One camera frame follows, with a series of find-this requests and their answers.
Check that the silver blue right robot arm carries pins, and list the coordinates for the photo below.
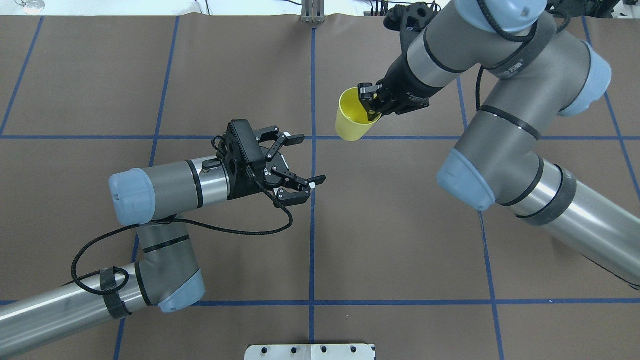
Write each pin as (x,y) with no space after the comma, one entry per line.
(542,73)

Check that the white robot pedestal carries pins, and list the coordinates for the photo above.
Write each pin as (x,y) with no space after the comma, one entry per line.
(327,351)

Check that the aluminium frame post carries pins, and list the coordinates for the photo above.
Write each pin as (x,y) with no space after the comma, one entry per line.
(313,11)

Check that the brown paper table mat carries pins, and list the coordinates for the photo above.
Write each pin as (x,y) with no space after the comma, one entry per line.
(380,254)

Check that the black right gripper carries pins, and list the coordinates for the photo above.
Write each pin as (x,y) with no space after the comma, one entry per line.
(404,86)

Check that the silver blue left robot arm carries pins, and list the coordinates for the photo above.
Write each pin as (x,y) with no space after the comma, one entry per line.
(152,201)

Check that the yellow plastic cup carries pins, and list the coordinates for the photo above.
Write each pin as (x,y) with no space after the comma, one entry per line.
(351,117)

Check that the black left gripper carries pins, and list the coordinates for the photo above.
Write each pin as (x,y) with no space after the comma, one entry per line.
(243,186)

